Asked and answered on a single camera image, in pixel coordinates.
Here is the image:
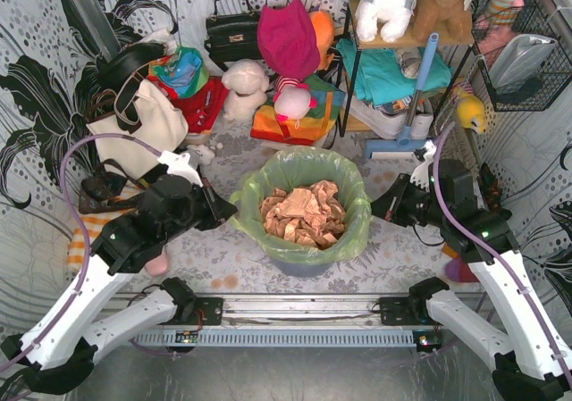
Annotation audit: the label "blue floor mop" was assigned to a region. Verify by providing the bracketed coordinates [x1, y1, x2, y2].
[364, 32, 440, 160]

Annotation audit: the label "green trash bag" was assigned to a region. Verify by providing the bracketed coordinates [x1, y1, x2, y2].
[231, 146, 372, 266]

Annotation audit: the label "blue trash bin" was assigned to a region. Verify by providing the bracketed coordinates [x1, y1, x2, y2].
[270, 258, 332, 278]

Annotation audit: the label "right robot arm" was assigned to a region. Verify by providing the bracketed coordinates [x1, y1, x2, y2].
[372, 159, 571, 400]

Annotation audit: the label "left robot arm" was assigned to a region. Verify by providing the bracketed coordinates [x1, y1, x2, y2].
[1, 175, 237, 397]

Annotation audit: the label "brown patterned bag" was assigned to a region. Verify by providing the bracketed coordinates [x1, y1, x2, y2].
[78, 159, 148, 214]

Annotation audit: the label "cream canvas tote bag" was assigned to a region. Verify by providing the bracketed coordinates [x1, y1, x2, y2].
[96, 79, 189, 179]

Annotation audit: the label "rainbow striped bag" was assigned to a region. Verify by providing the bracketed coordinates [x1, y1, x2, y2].
[250, 74, 346, 146]

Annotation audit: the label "colourful printed bag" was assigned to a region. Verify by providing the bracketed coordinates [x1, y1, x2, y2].
[147, 46, 209, 99]

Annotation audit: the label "magenta cloth bag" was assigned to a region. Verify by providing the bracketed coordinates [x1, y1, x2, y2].
[257, 0, 320, 80]

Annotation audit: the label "pink cylinder toy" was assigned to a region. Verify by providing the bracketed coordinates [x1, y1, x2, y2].
[144, 247, 169, 278]

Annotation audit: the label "purple orange toy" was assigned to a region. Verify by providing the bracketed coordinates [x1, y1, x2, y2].
[442, 244, 479, 283]

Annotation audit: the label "crumpled brown paper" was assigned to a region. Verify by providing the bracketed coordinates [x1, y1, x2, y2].
[260, 180, 346, 250]

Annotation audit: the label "white sneakers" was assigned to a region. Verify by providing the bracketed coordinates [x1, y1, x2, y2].
[349, 99, 433, 139]

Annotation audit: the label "orange checkered cloth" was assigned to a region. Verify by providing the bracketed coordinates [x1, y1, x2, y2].
[66, 213, 116, 272]

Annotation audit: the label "wooden shelf rack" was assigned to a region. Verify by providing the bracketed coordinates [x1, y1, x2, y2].
[336, 0, 475, 138]

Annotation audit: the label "red cloth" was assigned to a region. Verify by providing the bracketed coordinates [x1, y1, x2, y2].
[167, 77, 229, 134]

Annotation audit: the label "yellow plush toy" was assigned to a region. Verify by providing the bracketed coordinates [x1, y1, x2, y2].
[452, 83, 485, 134]

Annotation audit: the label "teal folded cloth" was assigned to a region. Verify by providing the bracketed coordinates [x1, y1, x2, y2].
[354, 49, 452, 105]

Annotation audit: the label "cream fluffy plush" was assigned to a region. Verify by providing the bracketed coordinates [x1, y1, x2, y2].
[222, 59, 270, 121]

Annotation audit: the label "white pink plush doll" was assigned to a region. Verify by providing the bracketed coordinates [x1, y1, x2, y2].
[273, 75, 317, 122]

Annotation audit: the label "black hat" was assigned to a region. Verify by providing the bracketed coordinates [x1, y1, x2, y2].
[97, 42, 166, 91]

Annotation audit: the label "silver foil pouch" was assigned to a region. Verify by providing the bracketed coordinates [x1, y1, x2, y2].
[489, 34, 558, 88]

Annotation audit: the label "black leather handbag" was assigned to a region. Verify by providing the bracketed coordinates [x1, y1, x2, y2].
[204, 0, 263, 71]

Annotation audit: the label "orange plush toy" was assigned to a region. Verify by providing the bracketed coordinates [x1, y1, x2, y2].
[309, 11, 334, 71]

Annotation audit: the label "brown teddy bear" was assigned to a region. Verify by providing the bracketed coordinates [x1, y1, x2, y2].
[412, 0, 472, 42]

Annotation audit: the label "white husky plush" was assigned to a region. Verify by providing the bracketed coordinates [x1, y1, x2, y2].
[356, 0, 416, 43]

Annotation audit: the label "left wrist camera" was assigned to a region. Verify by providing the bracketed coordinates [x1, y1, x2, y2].
[157, 151, 203, 187]

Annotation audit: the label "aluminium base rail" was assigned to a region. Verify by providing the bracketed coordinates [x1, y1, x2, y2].
[66, 291, 549, 330]

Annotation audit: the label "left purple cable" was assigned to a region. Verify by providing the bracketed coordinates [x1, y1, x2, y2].
[0, 132, 164, 373]

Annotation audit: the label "black wire basket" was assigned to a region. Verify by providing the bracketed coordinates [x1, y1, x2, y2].
[472, 0, 571, 112]

